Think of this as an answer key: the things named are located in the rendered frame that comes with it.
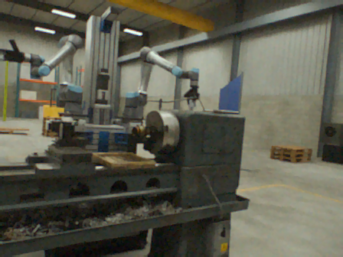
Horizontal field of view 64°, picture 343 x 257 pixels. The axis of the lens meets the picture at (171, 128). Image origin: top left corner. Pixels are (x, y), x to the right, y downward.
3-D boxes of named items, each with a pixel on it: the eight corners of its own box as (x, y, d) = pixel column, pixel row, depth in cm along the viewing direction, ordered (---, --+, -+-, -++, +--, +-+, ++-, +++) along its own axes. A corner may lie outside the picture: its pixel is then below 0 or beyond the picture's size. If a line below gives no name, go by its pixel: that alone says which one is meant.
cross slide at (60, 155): (72, 149, 186) (72, 142, 185) (92, 161, 151) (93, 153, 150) (45, 149, 176) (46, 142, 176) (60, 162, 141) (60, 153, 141)
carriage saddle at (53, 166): (74, 157, 187) (74, 149, 187) (96, 173, 149) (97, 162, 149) (25, 159, 170) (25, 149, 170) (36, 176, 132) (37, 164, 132)
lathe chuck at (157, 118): (150, 150, 212) (154, 109, 211) (173, 157, 186) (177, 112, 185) (140, 150, 207) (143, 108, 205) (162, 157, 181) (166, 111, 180)
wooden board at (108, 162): (131, 157, 206) (131, 152, 206) (155, 167, 176) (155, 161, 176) (92, 158, 189) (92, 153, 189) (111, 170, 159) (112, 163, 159)
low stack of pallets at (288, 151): (288, 157, 979) (289, 144, 977) (312, 161, 913) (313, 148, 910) (268, 158, 902) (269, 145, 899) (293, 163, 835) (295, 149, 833)
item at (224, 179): (197, 242, 263) (205, 154, 258) (235, 268, 223) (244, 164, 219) (142, 257, 229) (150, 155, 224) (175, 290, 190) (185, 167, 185)
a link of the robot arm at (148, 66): (129, 104, 256) (142, 46, 248) (137, 105, 269) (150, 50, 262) (138, 107, 251) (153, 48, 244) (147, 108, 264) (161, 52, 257)
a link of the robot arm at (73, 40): (89, 42, 225) (47, 80, 202) (83, 43, 232) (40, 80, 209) (81, 30, 218) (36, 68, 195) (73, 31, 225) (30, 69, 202)
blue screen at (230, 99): (204, 148, 1067) (210, 87, 1055) (225, 149, 1063) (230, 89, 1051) (217, 167, 656) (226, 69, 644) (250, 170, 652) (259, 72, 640)
